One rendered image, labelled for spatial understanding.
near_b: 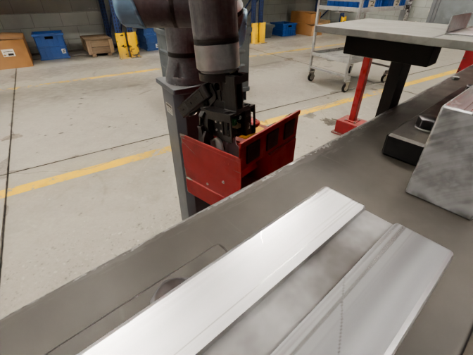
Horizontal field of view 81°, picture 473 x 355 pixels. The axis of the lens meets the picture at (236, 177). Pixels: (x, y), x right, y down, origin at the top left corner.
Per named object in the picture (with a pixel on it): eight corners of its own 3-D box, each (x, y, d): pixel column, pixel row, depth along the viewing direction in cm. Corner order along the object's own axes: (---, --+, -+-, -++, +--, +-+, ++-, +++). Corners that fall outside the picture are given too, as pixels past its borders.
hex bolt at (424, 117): (419, 122, 37) (423, 110, 36) (441, 129, 35) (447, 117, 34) (410, 127, 35) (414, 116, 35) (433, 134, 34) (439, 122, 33)
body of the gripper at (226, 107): (231, 147, 49) (225, 77, 43) (198, 137, 54) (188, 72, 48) (256, 133, 54) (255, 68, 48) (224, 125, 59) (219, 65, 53)
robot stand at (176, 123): (179, 228, 146) (155, 77, 102) (210, 216, 154) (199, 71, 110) (193, 251, 134) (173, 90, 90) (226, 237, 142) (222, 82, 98)
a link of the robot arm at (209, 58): (184, 45, 46) (217, 39, 51) (188, 74, 48) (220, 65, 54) (217, 46, 42) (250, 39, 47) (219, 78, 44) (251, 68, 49)
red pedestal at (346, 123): (342, 125, 254) (366, 22, 207) (368, 134, 239) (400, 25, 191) (330, 132, 243) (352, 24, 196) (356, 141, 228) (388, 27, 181)
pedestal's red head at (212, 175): (241, 158, 77) (241, 94, 67) (291, 179, 69) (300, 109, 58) (186, 191, 65) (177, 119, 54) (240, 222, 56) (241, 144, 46)
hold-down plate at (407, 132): (454, 101, 52) (461, 85, 51) (489, 109, 49) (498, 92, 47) (379, 153, 36) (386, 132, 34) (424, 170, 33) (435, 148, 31)
